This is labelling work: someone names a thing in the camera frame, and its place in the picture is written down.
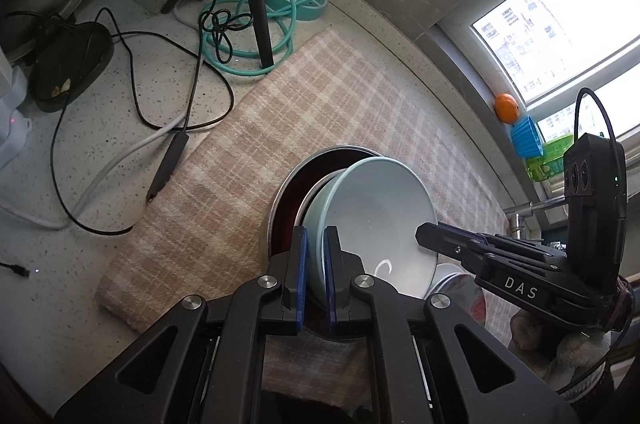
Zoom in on white cable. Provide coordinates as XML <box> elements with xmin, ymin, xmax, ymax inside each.
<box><xmin>0</xmin><ymin>0</ymin><xmax>301</xmax><ymax>229</ymax></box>

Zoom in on black usb cable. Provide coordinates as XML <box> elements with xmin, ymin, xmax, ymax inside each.
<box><xmin>0</xmin><ymin>261</ymin><xmax>31</xmax><ymax>279</ymax></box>

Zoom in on dark oval tray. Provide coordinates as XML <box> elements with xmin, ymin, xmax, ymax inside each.
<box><xmin>27</xmin><ymin>21</ymin><xmax>115</xmax><ymax>113</ymax></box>

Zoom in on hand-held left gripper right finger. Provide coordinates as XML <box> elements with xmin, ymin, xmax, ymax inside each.
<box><xmin>324</xmin><ymin>226</ymin><xmax>576</xmax><ymax>424</ymax></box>

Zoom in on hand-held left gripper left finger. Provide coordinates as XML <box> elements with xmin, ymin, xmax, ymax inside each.
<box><xmin>52</xmin><ymin>226</ymin><xmax>308</xmax><ymax>424</ymax></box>

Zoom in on chrome faucet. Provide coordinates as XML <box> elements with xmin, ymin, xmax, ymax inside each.
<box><xmin>502</xmin><ymin>199</ymin><xmax>568</xmax><ymax>229</ymax></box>

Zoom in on person's right hand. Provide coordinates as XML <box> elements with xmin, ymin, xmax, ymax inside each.
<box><xmin>511</xmin><ymin>305</ymin><xmax>619</xmax><ymax>400</ymax></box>

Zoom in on white power strip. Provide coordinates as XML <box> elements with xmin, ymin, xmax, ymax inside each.
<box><xmin>0</xmin><ymin>64</ymin><xmax>31</xmax><ymax>169</ymax></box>

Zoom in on black inline adapter box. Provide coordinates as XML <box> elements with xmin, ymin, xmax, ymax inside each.
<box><xmin>146</xmin><ymin>131</ymin><xmax>190</xmax><ymax>205</ymax></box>

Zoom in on red pot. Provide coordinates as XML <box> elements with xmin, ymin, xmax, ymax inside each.
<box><xmin>268</xmin><ymin>145</ymin><xmax>388</xmax><ymax>345</ymax></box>

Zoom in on floral white plate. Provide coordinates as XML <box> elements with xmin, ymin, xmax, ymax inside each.
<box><xmin>430</xmin><ymin>263</ymin><xmax>488</xmax><ymax>327</ymax></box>

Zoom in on window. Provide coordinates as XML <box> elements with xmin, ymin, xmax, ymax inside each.
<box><xmin>470</xmin><ymin>0</ymin><xmax>640</xmax><ymax>145</ymax></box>

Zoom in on pale blue bowl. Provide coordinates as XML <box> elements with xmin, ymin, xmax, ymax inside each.
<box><xmin>300</xmin><ymin>156</ymin><xmax>439</xmax><ymax>305</ymax></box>

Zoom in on orange fruit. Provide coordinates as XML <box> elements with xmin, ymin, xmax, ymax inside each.
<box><xmin>494</xmin><ymin>92</ymin><xmax>521</xmax><ymax>125</ymax></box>

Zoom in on green bottle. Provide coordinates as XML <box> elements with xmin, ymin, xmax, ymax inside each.
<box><xmin>525</xmin><ymin>135</ymin><xmax>576</xmax><ymax>183</ymax></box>

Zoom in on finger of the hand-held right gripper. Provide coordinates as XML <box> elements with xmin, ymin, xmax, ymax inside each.
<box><xmin>415</xmin><ymin>223</ymin><xmax>501</xmax><ymax>262</ymax></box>

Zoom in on plaid pink cloth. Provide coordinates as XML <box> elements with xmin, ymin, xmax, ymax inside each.
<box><xmin>95</xmin><ymin>28</ymin><xmax>516</xmax><ymax>405</ymax></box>

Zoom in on blue silicone cup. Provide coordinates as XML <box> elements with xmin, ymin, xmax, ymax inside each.
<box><xmin>510</xmin><ymin>116</ymin><xmax>546</xmax><ymax>159</ymax></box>

